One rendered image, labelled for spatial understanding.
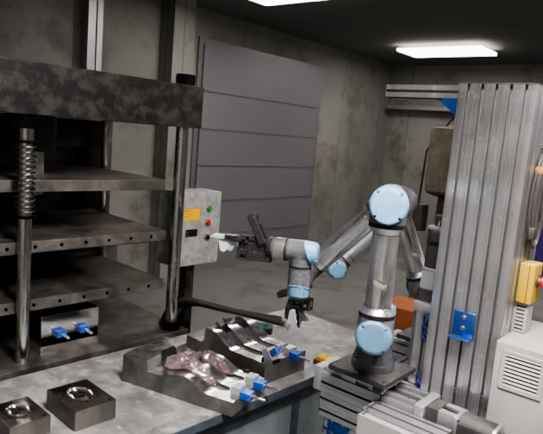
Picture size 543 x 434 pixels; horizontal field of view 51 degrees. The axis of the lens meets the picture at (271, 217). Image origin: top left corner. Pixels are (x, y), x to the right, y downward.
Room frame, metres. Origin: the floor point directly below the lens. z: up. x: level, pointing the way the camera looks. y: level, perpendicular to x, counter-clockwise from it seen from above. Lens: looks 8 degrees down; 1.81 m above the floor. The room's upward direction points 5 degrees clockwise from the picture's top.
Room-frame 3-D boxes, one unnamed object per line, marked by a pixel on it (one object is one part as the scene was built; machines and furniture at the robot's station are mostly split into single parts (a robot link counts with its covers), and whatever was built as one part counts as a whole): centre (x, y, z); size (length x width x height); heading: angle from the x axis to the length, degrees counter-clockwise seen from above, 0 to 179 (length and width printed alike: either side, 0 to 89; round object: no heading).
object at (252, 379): (2.07, -0.02, 0.86); 0.13 x 0.05 x 0.05; 65
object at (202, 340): (2.45, 0.07, 0.87); 0.50 x 0.26 x 0.14; 48
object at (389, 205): (1.77, -0.37, 1.41); 0.15 x 0.12 x 0.55; 166
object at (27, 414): (1.71, 0.76, 0.83); 0.17 x 0.13 x 0.06; 48
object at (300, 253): (1.84, -0.11, 1.43); 0.11 x 0.08 x 0.09; 76
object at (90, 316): (2.59, 1.03, 0.87); 0.50 x 0.27 x 0.17; 48
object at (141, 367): (2.13, 0.25, 0.86); 0.50 x 0.26 x 0.11; 65
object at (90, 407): (1.84, 0.60, 0.84); 0.20 x 0.15 x 0.07; 48
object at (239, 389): (1.97, 0.03, 0.86); 0.13 x 0.05 x 0.05; 65
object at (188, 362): (2.13, 0.24, 0.90); 0.26 x 0.18 x 0.08; 65
